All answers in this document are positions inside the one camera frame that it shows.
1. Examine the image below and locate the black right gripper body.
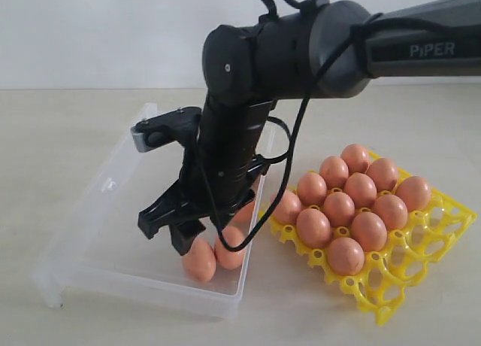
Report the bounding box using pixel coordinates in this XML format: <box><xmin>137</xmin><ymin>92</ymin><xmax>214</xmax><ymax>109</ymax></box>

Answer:
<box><xmin>169</xmin><ymin>145</ymin><xmax>269</xmax><ymax>226</ymax></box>

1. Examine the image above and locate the brown egg corner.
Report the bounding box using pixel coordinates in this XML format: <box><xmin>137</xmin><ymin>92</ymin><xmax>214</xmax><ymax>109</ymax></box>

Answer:
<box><xmin>182</xmin><ymin>237</ymin><xmax>216</xmax><ymax>283</ymax></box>

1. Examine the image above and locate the brown egg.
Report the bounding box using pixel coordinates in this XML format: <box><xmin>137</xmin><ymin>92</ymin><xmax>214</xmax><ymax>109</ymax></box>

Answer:
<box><xmin>395</xmin><ymin>176</ymin><xmax>431</xmax><ymax>212</ymax></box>
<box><xmin>350</xmin><ymin>212</ymin><xmax>387</xmax><ymax>252</ymax></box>
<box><xmin>327</xmin><ymin>237</ymin><xmax>365</xmax><ymax>276</ymax></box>
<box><xmin>233</xmin><ymin>200</ymin><xmax>256</xmax><ymax>223</ymax></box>
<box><xmin>371</xmin><ymin>194</ymin><xmax>408</xmax><ymax>230</ymax></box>
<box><xmin>343</xmin><ymin>172</ymin><xmax>377</xmax><ymax>208</ymax></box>
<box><xmin>323</xmin><ymin>192</ymin><xmax>355</xmax><ymax>227</ymax></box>
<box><xmin>296</xmin><ymin>208</ymin><xmax>331</xmax><ymax>248</ymax></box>
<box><xmin>214</xmin><ymin>225</ymin><xmax>248</xmax><ymax>271</ymax></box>
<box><xmin>366</xmin><ymin>158</ymin><xmax>399</xmax><ymax>192</ymax></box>
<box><xmin>340</xmin><ymin>144</ymin><xmax>371</xmax><ymax>174</ymax></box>

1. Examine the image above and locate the brown egg placed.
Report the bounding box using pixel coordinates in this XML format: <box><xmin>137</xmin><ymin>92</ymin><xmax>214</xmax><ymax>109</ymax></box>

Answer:
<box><xmin>273</xmin><ymin>190</ymin><xmax>303</xmax><ymax>225</ymax></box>
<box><xmin>319</xmin><ymin>156</ymin><xmax>349</xmax><ymax>189</ymax></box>
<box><xmin>297</xmin><ymin>172</ymin><xmax>328</xmax><ymax>206</ymax></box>

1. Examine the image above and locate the clear plastic container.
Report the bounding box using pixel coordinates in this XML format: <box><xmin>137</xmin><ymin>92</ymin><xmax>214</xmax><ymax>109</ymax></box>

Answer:
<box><xmin>32</xmin><ymin>102</ymin><xmax>277</xmax><ymax>320</ymax></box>

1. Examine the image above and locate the yellow plastic egg tray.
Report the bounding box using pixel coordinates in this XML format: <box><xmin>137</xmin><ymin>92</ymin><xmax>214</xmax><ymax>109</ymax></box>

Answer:
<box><xmin>270</xmin><ymin>189</ymin><xmax>477</xmax><ymax>326</ymax></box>

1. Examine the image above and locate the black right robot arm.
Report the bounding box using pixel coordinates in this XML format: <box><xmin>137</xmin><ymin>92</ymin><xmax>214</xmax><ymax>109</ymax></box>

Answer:
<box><xmin>132</xmin><ymin>0</ymin><xmax>480</xmax><ymax>255</ymax></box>

